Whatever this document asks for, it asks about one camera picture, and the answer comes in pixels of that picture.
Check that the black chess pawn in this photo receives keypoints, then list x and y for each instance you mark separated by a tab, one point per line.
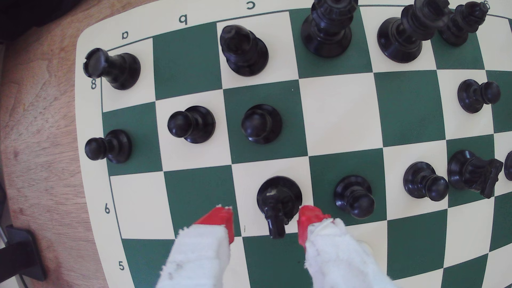
474	95
112	146
422	180
352	195
261	124
508	166
194	124

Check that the black chess rook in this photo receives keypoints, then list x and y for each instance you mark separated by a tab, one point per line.
118	70

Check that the black chess king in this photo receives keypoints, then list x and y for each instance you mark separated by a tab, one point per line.
404	34

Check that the black chess knight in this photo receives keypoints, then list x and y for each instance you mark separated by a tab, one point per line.
472	172
276	196

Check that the black fabric garment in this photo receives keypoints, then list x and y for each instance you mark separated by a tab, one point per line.
24	16

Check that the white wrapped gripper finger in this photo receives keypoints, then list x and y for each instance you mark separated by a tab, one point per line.
200	256
336	256

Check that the black chess bishop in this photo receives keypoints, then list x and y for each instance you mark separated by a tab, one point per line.
462	24
244	50

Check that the black plastic bracket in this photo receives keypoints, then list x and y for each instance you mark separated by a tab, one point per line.
20	252

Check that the green and cream chess mat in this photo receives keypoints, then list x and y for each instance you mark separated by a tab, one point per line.
340	112

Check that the black chess queen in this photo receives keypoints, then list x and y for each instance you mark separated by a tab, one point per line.
326	32

